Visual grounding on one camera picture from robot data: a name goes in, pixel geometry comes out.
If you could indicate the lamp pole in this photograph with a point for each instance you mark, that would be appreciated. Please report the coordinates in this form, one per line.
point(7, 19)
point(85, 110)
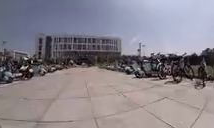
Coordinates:
point(3, 48)
point(140, 50)

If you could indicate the row of parked bicycles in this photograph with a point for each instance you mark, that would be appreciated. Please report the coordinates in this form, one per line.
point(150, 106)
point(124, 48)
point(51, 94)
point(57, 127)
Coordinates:
point(168, 66)

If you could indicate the row of parked scooters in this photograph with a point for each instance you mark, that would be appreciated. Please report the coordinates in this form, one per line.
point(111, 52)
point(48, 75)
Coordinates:
point(25, 70)

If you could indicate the row of trees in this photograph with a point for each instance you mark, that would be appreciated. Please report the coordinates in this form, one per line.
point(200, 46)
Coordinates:
point(208, 55)

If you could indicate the low pale building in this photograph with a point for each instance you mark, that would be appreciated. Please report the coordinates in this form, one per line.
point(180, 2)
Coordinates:
point(18, 54)

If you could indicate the wide pale glazed building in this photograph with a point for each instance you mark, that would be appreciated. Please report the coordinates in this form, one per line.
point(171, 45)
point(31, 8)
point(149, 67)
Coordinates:
point(81, 45)

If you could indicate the grey concrete slab pavement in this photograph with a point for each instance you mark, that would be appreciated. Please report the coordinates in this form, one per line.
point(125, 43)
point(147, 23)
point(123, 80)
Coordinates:
point(95, 100)

